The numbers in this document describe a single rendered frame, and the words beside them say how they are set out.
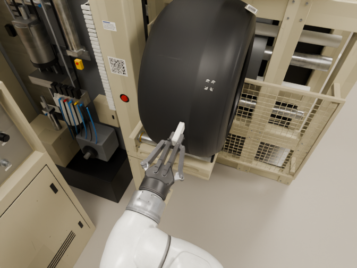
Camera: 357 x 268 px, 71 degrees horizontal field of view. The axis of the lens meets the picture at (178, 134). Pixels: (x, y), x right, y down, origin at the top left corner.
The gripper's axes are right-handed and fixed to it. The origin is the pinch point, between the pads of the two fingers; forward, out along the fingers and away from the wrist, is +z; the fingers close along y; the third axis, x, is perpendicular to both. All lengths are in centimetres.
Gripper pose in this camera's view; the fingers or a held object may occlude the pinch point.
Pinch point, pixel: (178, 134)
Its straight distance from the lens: 75.2
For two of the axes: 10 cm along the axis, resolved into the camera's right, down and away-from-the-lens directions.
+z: 3.5, -7.9, 5.0
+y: -9.4, -2.6, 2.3
